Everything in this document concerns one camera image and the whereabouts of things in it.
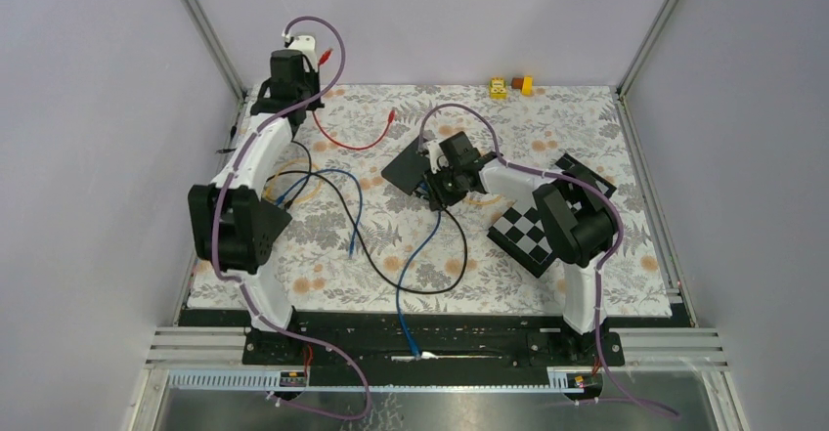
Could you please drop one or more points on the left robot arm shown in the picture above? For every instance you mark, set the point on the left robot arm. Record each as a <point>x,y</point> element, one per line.
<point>234,225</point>

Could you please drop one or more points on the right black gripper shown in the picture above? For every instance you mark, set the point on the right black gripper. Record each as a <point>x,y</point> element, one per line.
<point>438,198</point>

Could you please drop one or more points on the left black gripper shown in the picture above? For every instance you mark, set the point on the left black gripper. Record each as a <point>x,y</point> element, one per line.
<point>312,75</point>

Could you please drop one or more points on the yellow toy brick with face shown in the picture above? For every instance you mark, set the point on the yellow toy brick with face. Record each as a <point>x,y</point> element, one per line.
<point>497,89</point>

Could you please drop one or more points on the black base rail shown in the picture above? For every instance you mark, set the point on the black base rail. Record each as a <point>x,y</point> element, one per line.
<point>417,350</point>

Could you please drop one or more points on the yellow brown toy block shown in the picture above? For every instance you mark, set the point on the yellow brown toy block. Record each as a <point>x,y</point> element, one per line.
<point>523,84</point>

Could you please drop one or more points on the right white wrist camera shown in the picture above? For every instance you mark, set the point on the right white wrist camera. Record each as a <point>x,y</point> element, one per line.
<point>436,156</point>

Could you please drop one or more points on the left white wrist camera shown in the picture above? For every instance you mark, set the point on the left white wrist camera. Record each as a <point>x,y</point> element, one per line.
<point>306,44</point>

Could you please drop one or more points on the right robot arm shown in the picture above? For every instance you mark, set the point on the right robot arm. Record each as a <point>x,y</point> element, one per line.
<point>583,310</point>

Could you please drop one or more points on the black white checkerboard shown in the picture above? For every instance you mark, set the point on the black white checkerboard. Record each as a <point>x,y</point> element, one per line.
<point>534,227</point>

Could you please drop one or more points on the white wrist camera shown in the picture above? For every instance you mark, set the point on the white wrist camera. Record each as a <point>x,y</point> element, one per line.
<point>436,156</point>
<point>306,44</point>

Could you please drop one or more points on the black network switch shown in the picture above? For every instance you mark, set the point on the black network switch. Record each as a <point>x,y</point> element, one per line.
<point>406,170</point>

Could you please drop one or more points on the floral patterned table mat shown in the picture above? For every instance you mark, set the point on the floral patterned table mat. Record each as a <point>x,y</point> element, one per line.
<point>357,243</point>

